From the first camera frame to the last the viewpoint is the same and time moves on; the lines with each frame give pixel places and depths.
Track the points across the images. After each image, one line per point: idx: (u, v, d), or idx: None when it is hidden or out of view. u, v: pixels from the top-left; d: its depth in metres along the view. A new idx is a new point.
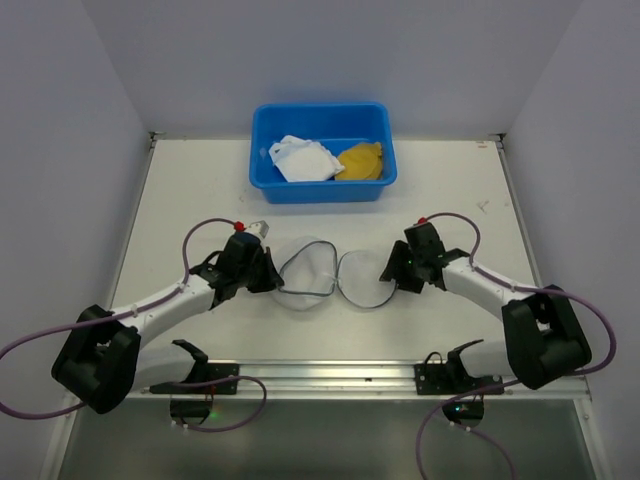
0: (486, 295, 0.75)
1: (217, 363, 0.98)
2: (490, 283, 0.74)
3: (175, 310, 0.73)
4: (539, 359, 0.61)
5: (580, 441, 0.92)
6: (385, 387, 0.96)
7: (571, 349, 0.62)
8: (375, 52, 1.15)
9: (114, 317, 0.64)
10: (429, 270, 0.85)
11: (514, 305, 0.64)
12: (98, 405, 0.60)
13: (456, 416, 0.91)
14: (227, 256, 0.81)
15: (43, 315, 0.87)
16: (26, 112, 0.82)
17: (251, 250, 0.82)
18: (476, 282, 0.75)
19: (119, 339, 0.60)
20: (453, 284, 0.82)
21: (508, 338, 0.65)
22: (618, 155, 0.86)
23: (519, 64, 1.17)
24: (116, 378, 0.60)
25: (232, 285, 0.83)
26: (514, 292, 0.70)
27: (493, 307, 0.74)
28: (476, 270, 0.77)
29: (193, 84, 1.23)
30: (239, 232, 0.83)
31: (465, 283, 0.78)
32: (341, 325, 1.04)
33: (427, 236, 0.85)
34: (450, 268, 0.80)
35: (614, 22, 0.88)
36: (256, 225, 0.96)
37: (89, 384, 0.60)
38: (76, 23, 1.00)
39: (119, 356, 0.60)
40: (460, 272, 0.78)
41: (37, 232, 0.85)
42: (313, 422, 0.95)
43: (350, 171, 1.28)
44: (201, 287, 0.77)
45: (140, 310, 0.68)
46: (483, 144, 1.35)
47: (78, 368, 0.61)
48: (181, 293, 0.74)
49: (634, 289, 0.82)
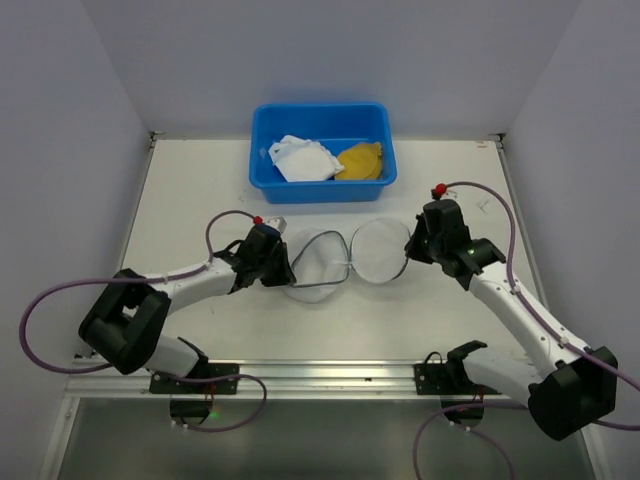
0: (523, 330, 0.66)
1: (218, 362, 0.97)
2: (535, 325, 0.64)
3: (202, 286, 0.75)
4: (569, 420, 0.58)
5: (579, 440, 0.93)
6: (385, 387, 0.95)
7: (600, 409, 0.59)
8: (375, 52, 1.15)
9: (146, 279, 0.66)
10: (453, 263, 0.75)
11: (559, 378, 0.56)
12: (123, 366, 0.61)
13: (456, 416, 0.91)
14: (249, 245, 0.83)
15: (43, 315, 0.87)
16: (26, 111, 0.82)
17: (271, 243, 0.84)
18: (518, 316, 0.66)
19: (150, 301, 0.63)
20: (480, 290, 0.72)
21: (541, 391, 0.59)
22: (617, 154, 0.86)
23: (518, 64, 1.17)
24: (144, 339, 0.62)
25: (252, 273, 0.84)
26: (562, 349, 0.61)
27: (528, 345, 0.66)
28: (517, 295, 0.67)
29: (192, 83, 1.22)
30: (260, 224, 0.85)
31: (499, 302, 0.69)
32: (342, 325, 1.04)
33: (453, 223, 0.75)
34: (484, 280, 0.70)
35: (613, 22, 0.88)
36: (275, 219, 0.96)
37: (116, 343, 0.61)
38: (75, 22, 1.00)
39: (149, 318, 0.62)
40: (497, 291, 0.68)
41: (36, 232, 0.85)
42: (313, 422, 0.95)
43: (350, 171, 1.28)
44: (225, 268, 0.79)
45: (170, 278, 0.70)
46: (483, 144, 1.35)
47: (106, 328, 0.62)
48: (207, 271, 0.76)
49: (634, 288, 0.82)
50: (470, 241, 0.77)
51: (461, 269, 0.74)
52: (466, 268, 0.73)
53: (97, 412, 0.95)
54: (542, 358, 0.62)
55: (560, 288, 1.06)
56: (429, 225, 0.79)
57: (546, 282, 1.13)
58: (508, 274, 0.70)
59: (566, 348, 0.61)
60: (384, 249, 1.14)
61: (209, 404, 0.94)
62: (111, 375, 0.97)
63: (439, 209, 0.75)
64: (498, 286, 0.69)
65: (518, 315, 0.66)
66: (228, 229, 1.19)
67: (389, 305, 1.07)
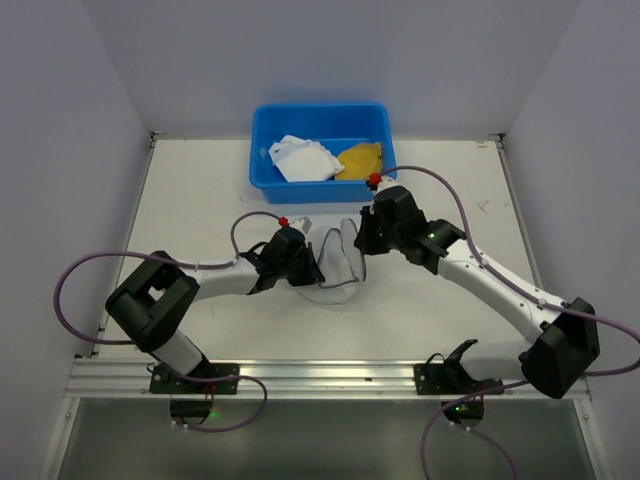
0: (500, 301, 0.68)
1: (217, 363, 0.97)
2: (512, 293, 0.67)
3: (226, 280, 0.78)
4: (565, 376, 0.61)
5: (579, 441, 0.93)
6: (385, 386, 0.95)
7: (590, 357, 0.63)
8: (375, 52, 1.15)
9: (178, 263, 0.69)
10: (418, 251, 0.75)
11: (547, 337, 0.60)
12: (144, 341, 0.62)
13: (456, 416, 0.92)
14: (271, 248, 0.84)
15: (44, 315, 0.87)
16: (26, 112, 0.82)
17: (295, 246, 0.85)
18: (492, 288, 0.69)
19: (179, 284, 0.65)
20: (450, 273, 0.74)
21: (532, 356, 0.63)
22: (618, 154, 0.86)
23: (519, 64, 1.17)
24: (169, 318, 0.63)
25: (272, 277, 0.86)
26: (542, 310, 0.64)
27: (507, 314, 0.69)
28: (486, 269, 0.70)
29: (192, 83, 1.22)
30: (285, 228, 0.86)
31: (469, 280, 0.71)
32: (342, 325, 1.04)
33: (408, 209, 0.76)
34: (453, 262, 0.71)
35: (614, 21, 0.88)
36: (300, 221, 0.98)
37: (140, 318, 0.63)
38: (76, 22, 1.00)
39: (176, 300, 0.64)
40: (467, 268, 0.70)
41: (37, 232, 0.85)
42: (313, 422, 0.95)
43: (350, 170, 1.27)
44: (249, 269, 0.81)
45: (200, 266, 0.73)
46: (483, 144, 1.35)
47: (131, 303, 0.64)
48: (232, 267, 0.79)
49: (634, 288, 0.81)
50: (425, 225, 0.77)
51: (428, 256, 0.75)
52: (433, 255, 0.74)
53: (97, 412, 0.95)
54: (526, 323, 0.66)
55: (561, 288, 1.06)
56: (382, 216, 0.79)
57: (546, 282, 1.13)
58: (473, 250, 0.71)
59: (546, 308, 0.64)
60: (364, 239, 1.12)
61: (209, 404, 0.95)
62: (110, 375, 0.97)
63: (391, 198, 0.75)
64: (467, 264, 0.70)
65: (494, 289, 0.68)
66: (248, 228, 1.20)
67: (389, 305, 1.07)
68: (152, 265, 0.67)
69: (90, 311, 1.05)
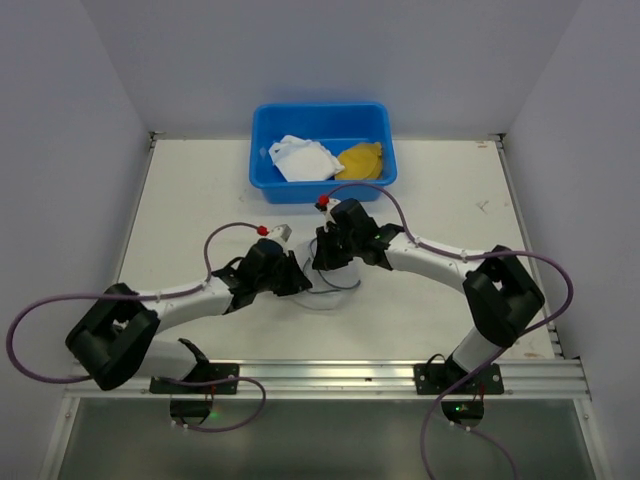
0: (437, 269, 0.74)
1: (218, 362, 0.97)
2: (441, 256, 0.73)
3: (194, 306, 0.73)
4: (506, 321, 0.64)
5: (578, 440, 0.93)
6: (385, 387, 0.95)
7: (531, 300, 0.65)
8: (375, 52, 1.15)
9: (136, 296, 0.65)
10: (371, 254, 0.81)
11: (472, 279, 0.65)
12: (104, 380, 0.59)
13: (456, 416, 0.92)
14: (247, 264, 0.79)
15: (44, 314, 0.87)
16: (27, 112, 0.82)
17: (272, 260, 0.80)
18: (428, 259, 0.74)
19: (138, 319, 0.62)
20: (401, 264, 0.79)
21: (473, 310, 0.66)
22: (618, 154, 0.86)
23: (519, 64, 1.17)
24: (129, 355, 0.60)
25: (249, 295, 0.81)
26: (466, 262, 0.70)
27: (449, 281, 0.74)
28: (419, 244, 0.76)
29: (192, 83, 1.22)
30: (262, 241, 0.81)
31: (412, 261, 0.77)
32: (341, 325, 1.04)
33: (359, 218, 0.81)
34: (394, 249, 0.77)
35: (615, 21, 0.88)
36: (278, 228, 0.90)
37: (100, 357, 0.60)
38: (75, 22, 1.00)
39: (134, 336, 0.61)
40: (406, 251, 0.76)
41: (37, 232, 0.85)
42: (312, 422, 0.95)
43: (350, 170, 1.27)
44: (222, 290, 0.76)
45: (163, 296, 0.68)
46: (483, 144, 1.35)
47: (92, 341, 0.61)
48: (202, 290, 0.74)
49: (633, 288, 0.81)
50: (376, 229, 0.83)
51: (380, 256, 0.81)
52: (382, 254, 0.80)
53: (96, 412, 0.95)
54: (458, 281, 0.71)
55: (560, 288, 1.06)
56: (337, 226, 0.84)
57: (546, 282, 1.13)
58: (408, 236, 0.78)
59: (469, 260, 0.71)
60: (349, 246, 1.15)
61: (209, 404, 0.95)
62: None
63: (344, 211, 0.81)
64: (406, 247, 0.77)
65: (428, 260, 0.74)
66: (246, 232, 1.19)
67: (389, 306, 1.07)
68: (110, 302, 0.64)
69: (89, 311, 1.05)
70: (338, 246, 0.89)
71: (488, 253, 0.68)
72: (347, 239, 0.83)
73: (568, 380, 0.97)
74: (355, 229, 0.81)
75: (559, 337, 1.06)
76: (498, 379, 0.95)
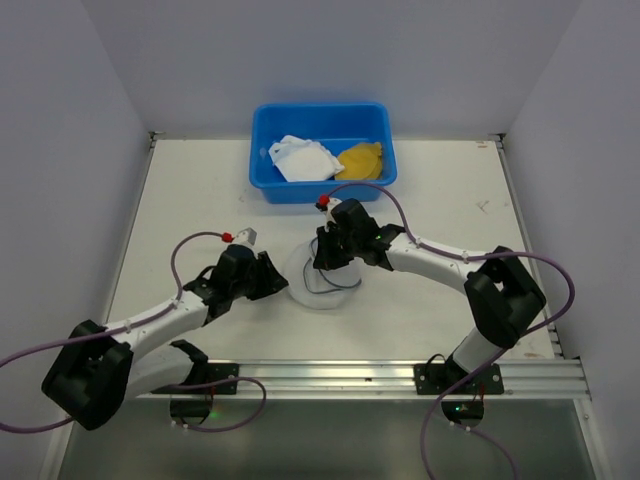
0: (437, 270, 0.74)
1: (217, 362, 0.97)
2: (442, 257, 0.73)
3: (170, 326, 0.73)
4: (508, 322, 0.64)
5: (578, 440, 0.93)
6: (385, 387, 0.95)
7: (532, 301, 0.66)
8: (375, 51, 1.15)
9: (107, 332, 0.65)
10: (372, 254, 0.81)
11: (474, 279, 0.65)
12: (86, 421, 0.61)
13: (456, 416, 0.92)
14: (219, 272, 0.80)
15: (44, 314, 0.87)
16: (26, 112, 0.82)
17: (243, 265, 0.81)
18: (429, 260, 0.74)
19: (111, 355, 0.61)
20: (402, 264, 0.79)
21: (476, 312, 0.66)
22: (618, 154, 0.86)
23: (519, 64, 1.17)
24: (105, 396, 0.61)
25: (226, 303, 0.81)
26: (468, 263, 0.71)
27: (449, 281, 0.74)
28: (421, 245, 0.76)
29: (192, 83, 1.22)
30: (232, 248, 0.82)
31: (413, 261, 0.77)
32: (341, 325, 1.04)
33: (360, 218, 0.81)
34: (394, 249, 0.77)
35: (615, 21, 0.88)
36: (243, 232, 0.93)
37: (79, 399, 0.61)
38: (76, 22, 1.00)
39: (110, 373, 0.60)
40: (407, 251, 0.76)
41: (37, 232, 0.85)
42: (312, 421, 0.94)
43: (350, 170, 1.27)
44: (196, 304, 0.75)
45: (133, 326, 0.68)
46: (483, 144, 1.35)
47: (70, 384, 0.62)
48: (176, 309, 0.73)
49: (633, 288, 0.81)
50: (377, 229, 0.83)
51: (381, 257, 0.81)
52: (383, 254, 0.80)
53: None
54: (459, 281, 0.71)
55: (560, 288, 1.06)
56: (337, 226, 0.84)
57: (546, 282, 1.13)
58: (409, 236, 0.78)
59: (470, 261, 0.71)
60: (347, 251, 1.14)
61: (209, 404, 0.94)
62: None
63: (344, 211, 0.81)
64: (407, 248, 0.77)
65: (428, 260, 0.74)
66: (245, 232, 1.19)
67: (388, 306, 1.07)
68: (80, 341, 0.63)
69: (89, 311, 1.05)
70: (338, 245, 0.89)
71: (489, 254, 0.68)
72: (348, 239, 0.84)
73: (568, 380, 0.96)
74: (355, 230, 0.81)
75: (559, 338, 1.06)
76: (498, 379, 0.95)
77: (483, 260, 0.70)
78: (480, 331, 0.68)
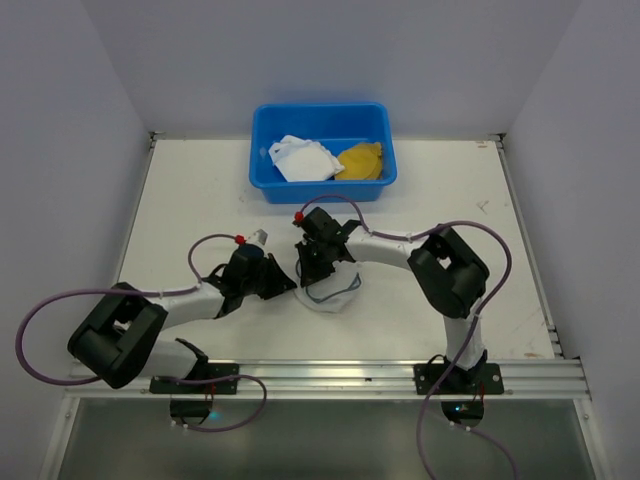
0: (391, 253, 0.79)
1: (218, 362, 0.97)
2: (391, 240, 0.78)
3: (191, 307, 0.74)
4: (450, 291, 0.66)
5: (578, 439, 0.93)
6: (385, 386, 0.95)
7: (475, 272, 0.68)
8: (375, 52, 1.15)
9: (142, 292, 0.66)
10: (334, 249, 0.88)
11: (415, 255, 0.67)
12: (114, 377, 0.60)
13: (456, 416, 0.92)
14: (230, 271, 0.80)
15: (43, 314, 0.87)
16: (26, 113, 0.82)
17: (255, 264, 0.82)
18: (380, 244, 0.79)
19: (147, 312, 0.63)
20: (365, 254, 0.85)
21: (422, 284, 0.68)
22: (618, 154, 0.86)
23: (518, 64, 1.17)
24: (139, 350, 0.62)
25: (237, 298, 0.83)
26: (412, 243, 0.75)
27: (403, 262, 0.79)
28: (373, 233, 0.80)
29: (192, 83, 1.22)
30: (243, 246, 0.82)
31: (371, 249, 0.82)
32: (341, 326, 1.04)
33: (322, 221, 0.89)
34: (353, 242, 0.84)
35: (614, 22, 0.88)
36: (255, 235, 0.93)
37: (108, 355, 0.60)
38: (76, 23, 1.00)
39: (144, 330, 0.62)
40: (363, 240, 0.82)
41: (37, 233, 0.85)
42: (312, 422, 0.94)
43: (350, 171, 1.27)
44: (214, 292, 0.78)
45: (165, 294, 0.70)
46: (483, 144, 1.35)
47: (99, 340, 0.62)
48: (198, 291, 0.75)
49: (632, 288, 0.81)
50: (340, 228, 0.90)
51: (343, 250, 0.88)
52: (345, 246, 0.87)
53: (96, 412, 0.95)
54: None
55: (561, 289, 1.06)
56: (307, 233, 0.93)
57: (546, 282, 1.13)
58: (364, 226, 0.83)
59: (415, 240, 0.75)
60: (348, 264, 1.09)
61: (209, 404, 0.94)
62: None
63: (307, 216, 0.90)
64: (362, 237, 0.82)
65: (380, 245, 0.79)
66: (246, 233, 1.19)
67: (388, 306, 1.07)
68: (116, 298, 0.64)
69: None
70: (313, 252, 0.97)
71: (432, 230, 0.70)
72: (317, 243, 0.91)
73: (568, 380, 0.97)
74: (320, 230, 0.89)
75: (559, 337, 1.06)
76: (497, 378, 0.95)
77: (427, 236, 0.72)
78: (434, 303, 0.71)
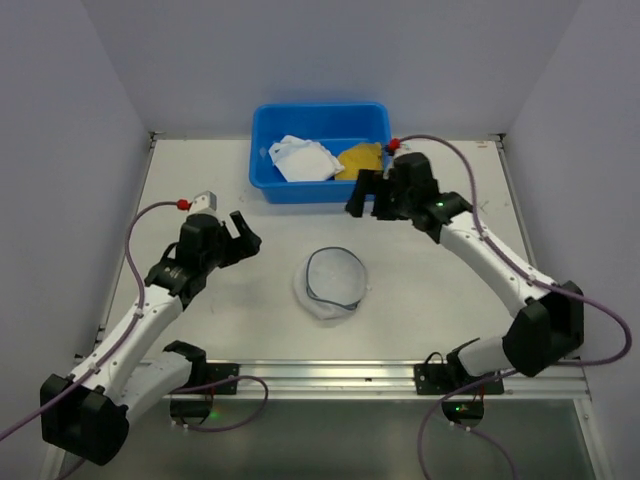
0: (493, 275, 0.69)
1: (217, 363, 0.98)
2: (505, 267, 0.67)
3: (145, 338, 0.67)
4: (543, 355, 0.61)
5: (579, 440, 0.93)
6: (385, 387, 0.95)
7: (570, 343, 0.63)
8: (376, 51, 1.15)
9: (75, 384, 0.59)
10: (424, 217, 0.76)
11: (534, 309, 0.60)
12: (100, 457, 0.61)
13: (456, 416, 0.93)
14: (182, 248, 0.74)
15: (42, 313, 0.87)
16: (25, 112, 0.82)
17: (209, 234, 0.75)
18: (487, 259, 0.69)
19: (89, 406, 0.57)
20: (451, 243, 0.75)
21: (518, 333, 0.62)
22: (619, 153, 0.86)
23: (519, 63, 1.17)
24: (99, 437, 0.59)
25: (200, 278, 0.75)
26: (530, 286, 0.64)
27: (498, 288, 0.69)
28: (484, 241, 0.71)
29: (192, 83, 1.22)
30: (192, 217, 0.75)
31: (469, 252, 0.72)
32: (341, 327, 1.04)
33: (423, 175, 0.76)
34: (454, 230, 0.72)
35: (616, 21, 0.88)
36: (202, 198, 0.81)
37: (82, 446, 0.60)
38: (75, 22, 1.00)
39: (95, 424, 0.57)
40: (466, 239, 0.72)
41: (36, 232, 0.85)
42: (312, 422, 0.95)
43: (350, 171, 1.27)
44: (162, 301, 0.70)
45: (100, 363, 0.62)
46: (483, 144, 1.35)
47: (68, 433, 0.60)
48: (141, 319, 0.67)
49: (634, 288, 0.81)
50: (437, 193, 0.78)
51: (432, 225, 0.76)
52: (437, 224, 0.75)
53: None
54: (511, 298, 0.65)
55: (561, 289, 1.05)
56: (396, 178, 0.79)
57: None
58: (475, 223, 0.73)
59: (534, 285, 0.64)
60: (349, 282, 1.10)
61: (209, 404, 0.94)
62: None
63: (408, 163, 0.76)
64: (467, 235, 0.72)
65: (484, 257, 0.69)
66: None
67: (388, 306, 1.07)
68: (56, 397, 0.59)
69: (90, 311, 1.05)
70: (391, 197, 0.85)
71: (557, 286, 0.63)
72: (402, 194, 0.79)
73: (567, 380, 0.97)
74: (413, 183, 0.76)
75: None
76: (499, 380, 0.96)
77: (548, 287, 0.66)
78: (505, 346, 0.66)
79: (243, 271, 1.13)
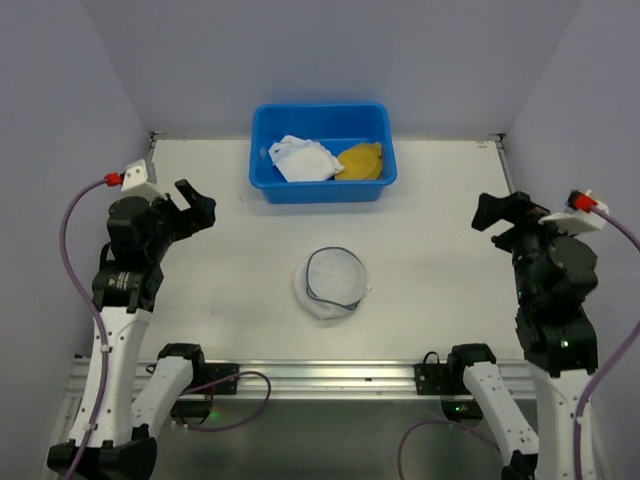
0: (548, 444, 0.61)
1: (217, 363, 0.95)
2: (568, 462, 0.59)
3: (125, 371, 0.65)
4: None
5: None
6: (385, 387, 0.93)
7: None
8: (376, 51, 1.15)
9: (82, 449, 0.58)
10: (535, 337, 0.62)
11: None
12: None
13: (456, 416, 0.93)
14: (121, 246, 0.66)
15: (41, 313, 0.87)
16: (24, 112, 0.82)
17: (143, 223, 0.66)
18: (559, 438, 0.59)
19: (105, 459, 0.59)
20: (538, 376, 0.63)
21: None
22: (619, 153, 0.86)
23: (519, 63, 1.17)
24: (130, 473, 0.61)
25: (152, 273, 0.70)
26: None
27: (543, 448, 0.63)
28: (573, 420, 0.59)
29: (192, 84, 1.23)
30: (116, 209, 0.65)
31: (550, 408, 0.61)
32: (341, 328, 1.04)
33: (567, 293, 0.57)
34: (555, 388, 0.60)
35: (616, 21, 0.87)
36: (137, 172, 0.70)
37: None
38: (75, 22, 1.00)
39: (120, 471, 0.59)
40: (558, 404, 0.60)
41: (36, 232, 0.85)
42: (312, 420, 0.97)
43: (350, 171, 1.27)
44: (124, 323, 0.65)
45: (94, 420, 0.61)
46: (483, 144, 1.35)
47: None
48: (112, 352, 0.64)
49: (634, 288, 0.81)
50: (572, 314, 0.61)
51: (536, 348, 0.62)
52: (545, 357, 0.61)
53: None
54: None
55: None
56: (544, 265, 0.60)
57: None
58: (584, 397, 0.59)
59: None
60: (351, 281, 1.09)
61: (209, 404, 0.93)
62: None
63: (567, 272, 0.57)
64: (561, 401, 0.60)
65: (557, 428, 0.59)
66: (245, 233, 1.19)
67: (388, 306, 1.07)
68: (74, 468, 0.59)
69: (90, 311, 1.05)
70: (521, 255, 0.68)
71: None
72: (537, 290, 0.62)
73: None
74: (552, 293, 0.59)
75: None
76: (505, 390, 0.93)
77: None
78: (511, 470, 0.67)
79: (243, 271, 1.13)
